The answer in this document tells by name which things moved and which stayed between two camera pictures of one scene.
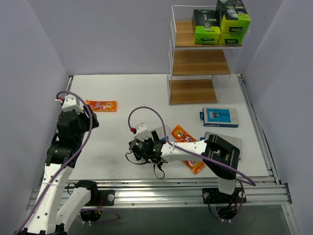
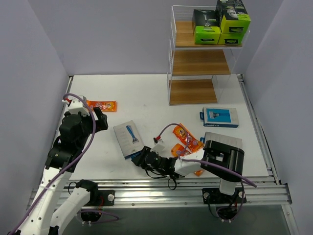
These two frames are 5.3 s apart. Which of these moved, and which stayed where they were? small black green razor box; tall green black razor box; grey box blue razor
Moved: grey box blue razor
Stayed: tall green black razor box; small black green razor box
